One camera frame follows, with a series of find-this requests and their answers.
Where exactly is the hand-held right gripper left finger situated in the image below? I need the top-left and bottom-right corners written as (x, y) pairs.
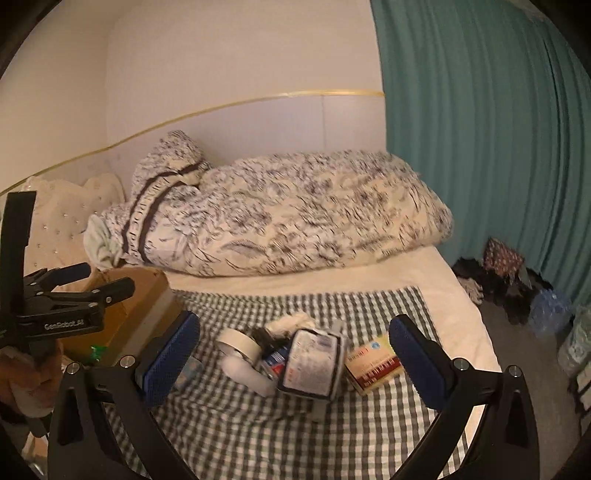
top-left (46, 310), bottom-right (200, 480)

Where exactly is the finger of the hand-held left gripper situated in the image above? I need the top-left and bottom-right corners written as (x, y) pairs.
top-left (23, 262), bottom-right (92, 296)
top-left (44, 276), bottom-right (136, 311)

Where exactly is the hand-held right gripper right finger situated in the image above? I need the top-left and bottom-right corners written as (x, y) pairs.
top-left (383, 315), bottom-right (541, 480)

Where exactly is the brown cardboard box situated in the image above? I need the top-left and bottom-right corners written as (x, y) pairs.
top-left (60, 268), bottom-right (186, 370)

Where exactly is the small cream carton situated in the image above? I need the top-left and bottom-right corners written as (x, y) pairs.
top-left (344, 335), bottom-right (405, 394)

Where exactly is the beige tape roll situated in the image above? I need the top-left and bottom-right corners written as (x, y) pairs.
top-left (217, 327), bottom-right (267, 370)

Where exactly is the white labelled plastic package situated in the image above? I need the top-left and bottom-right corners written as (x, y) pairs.
top-left (276, 329), bottom-right (348, 403)

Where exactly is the clear floss pick container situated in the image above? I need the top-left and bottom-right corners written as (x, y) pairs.
top-left (261, 344), bottom-right (290, 377)

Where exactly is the white lace cloth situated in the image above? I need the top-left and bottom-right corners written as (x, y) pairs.
top-left (265, 311), bottom-right (319, 337)

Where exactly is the person's left hand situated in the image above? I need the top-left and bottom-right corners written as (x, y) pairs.
top-left (0, 345), bottom-right (64, 418)

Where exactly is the small pale packet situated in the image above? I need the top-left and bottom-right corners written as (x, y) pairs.
top-left (179, 357), bottom-right (205, 387)

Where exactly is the pale green towel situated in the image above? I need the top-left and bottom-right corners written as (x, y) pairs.
top-left (83, 215), bottom-right (126, 271)

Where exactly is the cream tufted headboard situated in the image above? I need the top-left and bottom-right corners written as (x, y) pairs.
top-left (21, 173), bottom-right (125, 296)

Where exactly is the floral pillow with dark stripe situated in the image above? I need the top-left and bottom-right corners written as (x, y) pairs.
top-left (90, 130), bottom-right (214, 269)

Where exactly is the dark clothes pile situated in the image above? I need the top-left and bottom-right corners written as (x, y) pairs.
top-left (452, 257), bottom-right (555, 325)

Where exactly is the green checked cloth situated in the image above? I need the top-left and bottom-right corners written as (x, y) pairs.
top-left (104, 286), bottom-right (469, 480)

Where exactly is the dark patterned cloth bag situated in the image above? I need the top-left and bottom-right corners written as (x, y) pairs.
top-left (482, 237), bottom-right (525, 283)

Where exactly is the blue wrapped bottle pack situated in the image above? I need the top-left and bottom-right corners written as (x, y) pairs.
top-left (529, 288), bottom-right (574, 339)

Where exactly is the clear wrapped bottle pack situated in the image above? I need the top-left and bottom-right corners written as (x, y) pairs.
top-left (556, 305), bottom-right (591, 380)

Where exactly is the floral duvet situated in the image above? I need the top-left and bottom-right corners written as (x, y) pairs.
top-left (143, 150), bottom-right (455, 278)

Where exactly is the teal curtain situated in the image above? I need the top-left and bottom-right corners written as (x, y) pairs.
top-left (370, 0), bottom-right (591, 319)

